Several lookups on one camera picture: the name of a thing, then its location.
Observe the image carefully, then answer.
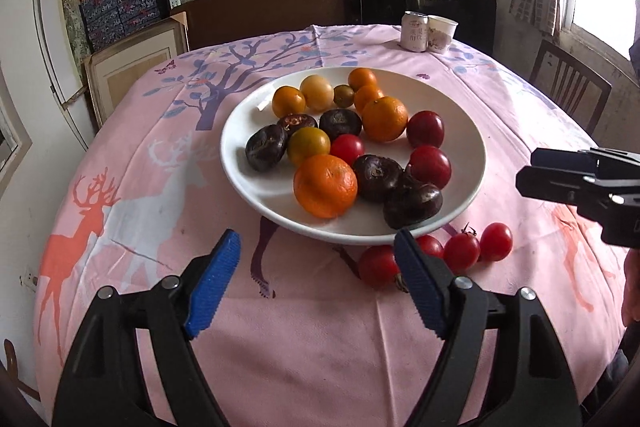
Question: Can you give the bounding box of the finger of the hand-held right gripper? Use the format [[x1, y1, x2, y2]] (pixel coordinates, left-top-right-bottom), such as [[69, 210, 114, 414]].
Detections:
[[531, 148, 601, 171], [515, 165, 608, 222]]

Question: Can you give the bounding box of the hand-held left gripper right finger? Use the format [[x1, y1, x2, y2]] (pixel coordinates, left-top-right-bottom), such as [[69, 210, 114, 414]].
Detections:
[[393, 229, 583, 427]]

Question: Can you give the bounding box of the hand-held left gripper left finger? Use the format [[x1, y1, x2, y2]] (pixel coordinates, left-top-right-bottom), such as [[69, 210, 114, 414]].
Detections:
[[52, 228, 242, 427]]

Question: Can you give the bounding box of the red cherry tomato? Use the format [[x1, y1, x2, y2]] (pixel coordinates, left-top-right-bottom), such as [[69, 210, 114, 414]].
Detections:
[[416, 234, 445, 260], [443, 229, 482, 273], [357, 245, 401, 290], [479, 222, 514, 263], [329, 134, 366, 166]]

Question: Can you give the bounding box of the dark water chestnut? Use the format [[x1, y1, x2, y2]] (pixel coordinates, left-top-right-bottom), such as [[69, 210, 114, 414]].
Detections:
[[318, 108, 363, 142], [276, 113, 319, 138], [245, 124, 289, 172], [352, 154, 405, 202], [383, 179, 444, 230]]

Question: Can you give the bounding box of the white oval plate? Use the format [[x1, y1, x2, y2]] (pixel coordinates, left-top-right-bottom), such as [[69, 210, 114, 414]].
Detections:
[[220, 67, 487, 247]]

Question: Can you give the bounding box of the red plum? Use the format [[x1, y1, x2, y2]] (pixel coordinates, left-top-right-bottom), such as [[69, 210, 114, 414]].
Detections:
[[407, 145, 453, 188], [406, 110, 446, 149]]

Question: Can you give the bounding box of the large orange mandarin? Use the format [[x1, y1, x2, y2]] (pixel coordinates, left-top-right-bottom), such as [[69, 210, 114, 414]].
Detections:
[[293, 153, 359, 219], [362, 96, 410, 144]]

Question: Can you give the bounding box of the small orange mandarin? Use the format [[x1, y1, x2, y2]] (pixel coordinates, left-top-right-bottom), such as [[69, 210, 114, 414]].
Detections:
[[272, 86, 307, 118], [353, 85, 386, 112], [348, 67, 379, 92]]

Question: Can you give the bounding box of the small green mandarin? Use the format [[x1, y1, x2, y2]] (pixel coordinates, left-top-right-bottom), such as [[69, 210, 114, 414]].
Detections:
[[333, 84, 356, 108]]

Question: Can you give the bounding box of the yellow plum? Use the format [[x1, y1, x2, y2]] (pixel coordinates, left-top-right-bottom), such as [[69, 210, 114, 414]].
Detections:
[[299, 75, 335, 112]]

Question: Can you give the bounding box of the person's right hand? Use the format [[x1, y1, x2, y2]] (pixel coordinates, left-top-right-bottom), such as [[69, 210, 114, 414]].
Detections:
[[621, 251, 640, 329]]

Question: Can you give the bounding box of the dark wooden chair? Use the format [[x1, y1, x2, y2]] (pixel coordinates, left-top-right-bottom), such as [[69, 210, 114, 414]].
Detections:
[[529, 39, 613, 135]]

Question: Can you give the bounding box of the pink deer print tablecloth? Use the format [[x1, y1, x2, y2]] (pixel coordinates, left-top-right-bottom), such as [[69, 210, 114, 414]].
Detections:
[[32, 24, 628, 427]]

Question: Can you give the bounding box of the white paper cup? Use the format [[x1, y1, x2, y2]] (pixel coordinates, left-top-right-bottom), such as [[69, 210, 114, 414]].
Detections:
[[426, 15, 459, 55]]

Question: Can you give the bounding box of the white drink can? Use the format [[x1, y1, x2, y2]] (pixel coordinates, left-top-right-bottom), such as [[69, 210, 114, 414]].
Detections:
[[400, 11, 430, 52]]

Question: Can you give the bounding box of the black glossy panel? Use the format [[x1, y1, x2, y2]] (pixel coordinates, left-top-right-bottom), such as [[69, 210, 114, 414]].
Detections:
[[359, 0, 497, 58]]

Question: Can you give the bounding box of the grey framed window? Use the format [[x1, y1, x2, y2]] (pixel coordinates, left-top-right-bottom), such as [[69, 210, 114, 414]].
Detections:
[[0, 67, 33, 198]]

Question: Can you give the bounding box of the dark brown wooden board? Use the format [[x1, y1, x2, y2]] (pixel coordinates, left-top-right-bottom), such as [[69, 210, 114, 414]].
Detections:
[[170, 0, 363, 52]]

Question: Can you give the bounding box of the white leaning panel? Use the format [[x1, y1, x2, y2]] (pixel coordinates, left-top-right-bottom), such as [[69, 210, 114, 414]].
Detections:
[[32, 0, 101, 148]]

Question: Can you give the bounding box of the stack of patterned storage boxes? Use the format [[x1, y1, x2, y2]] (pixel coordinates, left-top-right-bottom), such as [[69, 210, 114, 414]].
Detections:
[[77, 0, 168, 52]]

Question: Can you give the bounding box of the green marbled panel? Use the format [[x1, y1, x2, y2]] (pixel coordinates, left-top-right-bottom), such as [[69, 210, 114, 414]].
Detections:
[[57, 0, 93, 58]]

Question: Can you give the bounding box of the beige picture frame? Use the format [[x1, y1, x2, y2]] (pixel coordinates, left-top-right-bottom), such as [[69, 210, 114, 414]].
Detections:
[[82, 14, 190, 118]]

